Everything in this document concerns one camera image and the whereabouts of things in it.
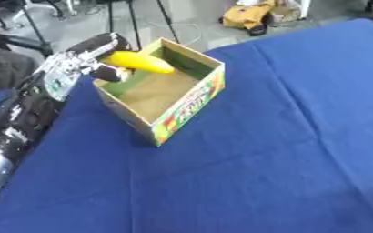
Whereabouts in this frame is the yellow bag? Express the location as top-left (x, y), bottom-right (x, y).
top-left (218, 0), bottom-right (277, 31)

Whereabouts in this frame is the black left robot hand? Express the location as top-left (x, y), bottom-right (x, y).
top-left (66, 32), bottom-right (136, 84)

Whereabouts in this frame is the open cardboard box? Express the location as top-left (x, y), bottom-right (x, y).
top-left (91, 36), bottom-right (228, 147)

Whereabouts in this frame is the black tripod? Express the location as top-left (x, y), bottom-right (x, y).
top-left (105, 0), bottom-right (182, 51)

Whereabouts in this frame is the yellow toy banana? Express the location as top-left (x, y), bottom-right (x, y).
top-left (98, 50), bottom-right (176, 75)

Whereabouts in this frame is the black chair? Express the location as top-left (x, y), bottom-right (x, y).
top-left (0, 0), bottom-right (67, 57)

